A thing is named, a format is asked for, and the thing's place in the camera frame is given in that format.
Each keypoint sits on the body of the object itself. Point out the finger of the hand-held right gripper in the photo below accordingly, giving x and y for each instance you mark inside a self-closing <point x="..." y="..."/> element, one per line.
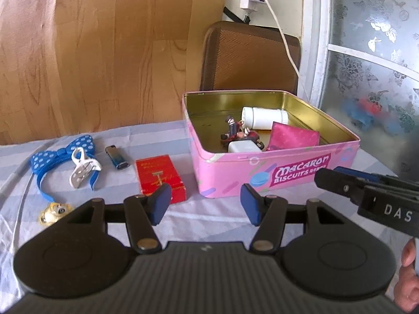
<point x="360" y="174"/>
<point x="340" y="186"/>

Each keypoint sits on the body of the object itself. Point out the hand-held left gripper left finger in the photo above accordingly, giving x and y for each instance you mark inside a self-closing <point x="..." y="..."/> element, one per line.
<point x="160" y="202"/>

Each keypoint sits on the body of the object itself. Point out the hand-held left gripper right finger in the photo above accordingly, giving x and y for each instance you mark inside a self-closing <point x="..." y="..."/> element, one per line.
<point x="250" y="202"/>

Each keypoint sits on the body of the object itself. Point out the red cardboard box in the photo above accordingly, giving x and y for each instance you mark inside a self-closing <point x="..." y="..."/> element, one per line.
<point x="154" y="170"/>

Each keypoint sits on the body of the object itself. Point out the pink biscuit tin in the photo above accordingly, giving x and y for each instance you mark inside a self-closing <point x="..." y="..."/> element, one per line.
<point x="229" y="176"/>

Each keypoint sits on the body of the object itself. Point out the blue silver lighter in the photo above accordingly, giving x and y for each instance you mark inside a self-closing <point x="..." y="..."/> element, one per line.
<point x="116" y="158"/>

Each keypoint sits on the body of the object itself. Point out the white hair claw clip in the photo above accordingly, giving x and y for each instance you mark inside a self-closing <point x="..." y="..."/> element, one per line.
<point x="80" y="173"/>

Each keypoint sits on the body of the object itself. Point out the small yellow toy figure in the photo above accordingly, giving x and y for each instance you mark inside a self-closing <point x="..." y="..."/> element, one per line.
<point x="54" y="214"/>

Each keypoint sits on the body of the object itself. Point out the blue dotted bow headband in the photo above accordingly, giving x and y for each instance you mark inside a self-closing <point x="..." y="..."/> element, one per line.
<point x="49" y="160"/>

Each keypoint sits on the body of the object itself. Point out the person's right hand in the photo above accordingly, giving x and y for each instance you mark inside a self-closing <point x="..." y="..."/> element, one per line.
<point x="409" y="274"/>

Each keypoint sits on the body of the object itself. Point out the white charger block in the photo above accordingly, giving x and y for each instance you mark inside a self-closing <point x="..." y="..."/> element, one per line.
<point x="244" y="147"/>

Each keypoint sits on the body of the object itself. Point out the magenta foil packet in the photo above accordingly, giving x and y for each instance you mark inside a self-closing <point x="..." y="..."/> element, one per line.
<point x="294" y="137"/>

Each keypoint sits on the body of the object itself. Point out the small dark red figurine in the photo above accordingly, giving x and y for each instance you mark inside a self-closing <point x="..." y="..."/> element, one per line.
<point x="234" y="130"/>

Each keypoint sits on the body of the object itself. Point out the white plastic bottle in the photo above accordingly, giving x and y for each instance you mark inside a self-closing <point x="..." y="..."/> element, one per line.
<point x="265" y="117"/>

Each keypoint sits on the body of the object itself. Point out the frosted glass door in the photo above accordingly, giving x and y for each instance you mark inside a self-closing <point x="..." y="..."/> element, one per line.
<point x="366" y="39"/>

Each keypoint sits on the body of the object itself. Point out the wooden headboard panel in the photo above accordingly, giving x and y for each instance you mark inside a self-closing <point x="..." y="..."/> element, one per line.
<point x="98" y="55"/>

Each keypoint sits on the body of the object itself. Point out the black plug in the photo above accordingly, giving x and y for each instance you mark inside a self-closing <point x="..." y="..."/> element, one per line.
<point x="245" y="16"/>

